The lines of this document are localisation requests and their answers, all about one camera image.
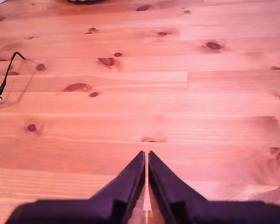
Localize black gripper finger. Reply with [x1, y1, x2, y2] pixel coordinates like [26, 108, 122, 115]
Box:
[90, 151, 146, 224]
[148, 151, 207, 224]

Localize black thin-framed glasses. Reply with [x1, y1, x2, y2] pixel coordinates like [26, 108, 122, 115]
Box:
[0, 51, 26, 107]

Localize wicker basket with handle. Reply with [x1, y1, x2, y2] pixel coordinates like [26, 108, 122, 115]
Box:
[66, 0, 107, 5]

